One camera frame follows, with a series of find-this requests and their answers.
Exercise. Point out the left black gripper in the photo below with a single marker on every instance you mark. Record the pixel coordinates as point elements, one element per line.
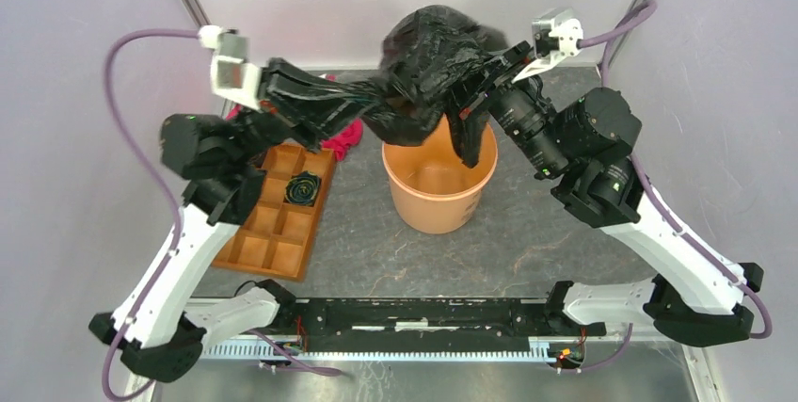
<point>308,103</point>

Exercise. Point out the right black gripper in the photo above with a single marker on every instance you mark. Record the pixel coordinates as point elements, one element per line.
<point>509,61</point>

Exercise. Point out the black trash bag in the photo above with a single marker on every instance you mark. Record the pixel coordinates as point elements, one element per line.
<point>426,61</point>

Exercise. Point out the orange trash bin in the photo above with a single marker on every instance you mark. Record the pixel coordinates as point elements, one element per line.
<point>432,190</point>

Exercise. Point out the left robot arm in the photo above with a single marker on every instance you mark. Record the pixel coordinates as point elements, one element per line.
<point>153,333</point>

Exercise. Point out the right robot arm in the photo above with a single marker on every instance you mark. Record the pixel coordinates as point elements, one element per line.
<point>697,296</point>

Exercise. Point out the red cloth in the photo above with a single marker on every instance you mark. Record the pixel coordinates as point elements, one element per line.
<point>340,144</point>

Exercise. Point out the black bag roll right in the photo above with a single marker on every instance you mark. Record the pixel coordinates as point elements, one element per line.
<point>303,189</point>

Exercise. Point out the orange compartment tray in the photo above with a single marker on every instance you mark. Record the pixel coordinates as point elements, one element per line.
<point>277,239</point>

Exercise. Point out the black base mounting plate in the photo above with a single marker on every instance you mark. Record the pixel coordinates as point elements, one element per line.
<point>425,325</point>

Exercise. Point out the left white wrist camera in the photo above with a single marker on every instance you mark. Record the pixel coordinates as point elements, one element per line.
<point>233,77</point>

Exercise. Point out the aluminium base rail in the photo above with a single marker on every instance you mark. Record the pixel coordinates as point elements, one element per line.
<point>245,346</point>

